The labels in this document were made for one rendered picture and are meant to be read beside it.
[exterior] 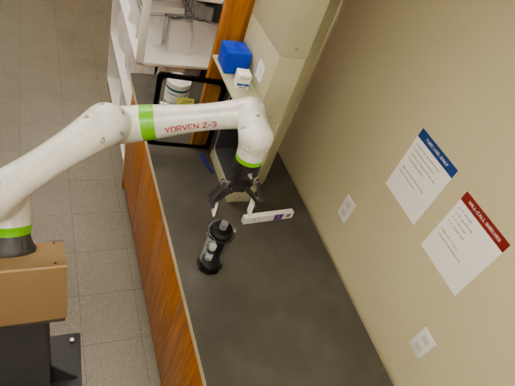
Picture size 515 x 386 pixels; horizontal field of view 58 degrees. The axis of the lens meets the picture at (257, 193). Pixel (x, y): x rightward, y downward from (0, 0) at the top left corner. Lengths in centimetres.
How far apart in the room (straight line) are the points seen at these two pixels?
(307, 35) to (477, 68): 55
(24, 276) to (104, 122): 50
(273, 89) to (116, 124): 66
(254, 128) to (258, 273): 74
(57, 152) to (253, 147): 55
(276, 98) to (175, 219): 68
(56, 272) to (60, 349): 125
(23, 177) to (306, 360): 114
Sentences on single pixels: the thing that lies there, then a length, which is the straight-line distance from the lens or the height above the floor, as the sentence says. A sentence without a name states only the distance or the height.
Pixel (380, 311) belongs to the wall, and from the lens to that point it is 195.
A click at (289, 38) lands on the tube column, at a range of 166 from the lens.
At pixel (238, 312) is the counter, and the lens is 181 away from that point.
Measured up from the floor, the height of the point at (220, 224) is 120.
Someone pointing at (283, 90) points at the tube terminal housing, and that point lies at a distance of 178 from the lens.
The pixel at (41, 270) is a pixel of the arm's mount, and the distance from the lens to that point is 148.
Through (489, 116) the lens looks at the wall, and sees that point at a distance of 153.
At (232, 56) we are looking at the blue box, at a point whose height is 159.
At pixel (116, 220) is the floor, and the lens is 319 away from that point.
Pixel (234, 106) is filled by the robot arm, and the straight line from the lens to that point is 150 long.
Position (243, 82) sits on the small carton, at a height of 154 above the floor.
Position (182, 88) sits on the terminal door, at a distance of 206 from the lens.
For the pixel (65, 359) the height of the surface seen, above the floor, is 2.
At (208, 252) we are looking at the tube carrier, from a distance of 177.
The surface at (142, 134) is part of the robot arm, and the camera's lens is 150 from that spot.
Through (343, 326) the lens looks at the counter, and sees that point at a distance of 196.
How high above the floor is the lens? 246
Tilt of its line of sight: 43 degrees down
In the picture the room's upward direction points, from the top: 23 degrees clockwise
